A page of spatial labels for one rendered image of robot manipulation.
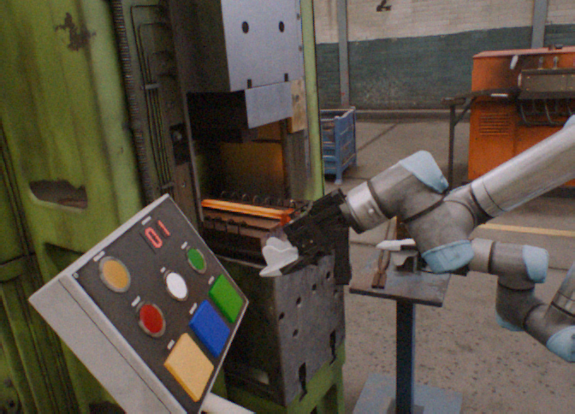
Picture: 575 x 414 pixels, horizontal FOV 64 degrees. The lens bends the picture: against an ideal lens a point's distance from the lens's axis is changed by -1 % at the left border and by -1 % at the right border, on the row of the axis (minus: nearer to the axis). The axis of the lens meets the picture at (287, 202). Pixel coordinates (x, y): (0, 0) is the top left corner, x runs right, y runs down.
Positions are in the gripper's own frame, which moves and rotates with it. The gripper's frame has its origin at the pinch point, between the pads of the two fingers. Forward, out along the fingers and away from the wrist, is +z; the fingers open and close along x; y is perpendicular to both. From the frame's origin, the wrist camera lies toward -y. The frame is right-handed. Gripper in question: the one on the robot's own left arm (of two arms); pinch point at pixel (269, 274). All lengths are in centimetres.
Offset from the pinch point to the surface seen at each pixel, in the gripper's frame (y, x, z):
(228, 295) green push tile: 0.0, -0.4, 9.6
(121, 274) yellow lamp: 17.5, 19.3, 10.0
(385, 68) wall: -40, -821, -44
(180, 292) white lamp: 8.4, 10.7, 10.0
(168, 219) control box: 18.6, -0.9, 10.4
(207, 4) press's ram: 51, -33, -11
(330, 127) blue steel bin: -30, -411, 37
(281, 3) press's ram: 45, -52, -23
